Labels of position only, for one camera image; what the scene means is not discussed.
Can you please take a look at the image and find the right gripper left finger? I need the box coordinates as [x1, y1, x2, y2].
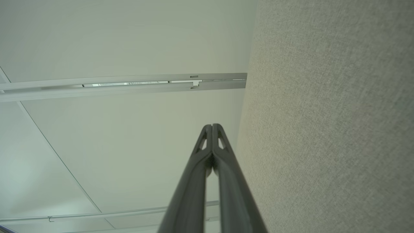
[158, 124, 213, 233]

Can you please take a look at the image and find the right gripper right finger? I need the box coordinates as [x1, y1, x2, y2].
[212, 124, 268, 233]

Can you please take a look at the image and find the grey fabric sofa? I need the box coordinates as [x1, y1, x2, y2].
[234, 0, 414, 233]

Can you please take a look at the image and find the thin white wall rail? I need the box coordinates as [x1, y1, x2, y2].
[0, 201, 220, 225]

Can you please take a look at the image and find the wide white wall rail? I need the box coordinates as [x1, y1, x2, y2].
[0, 73, 248, 103]

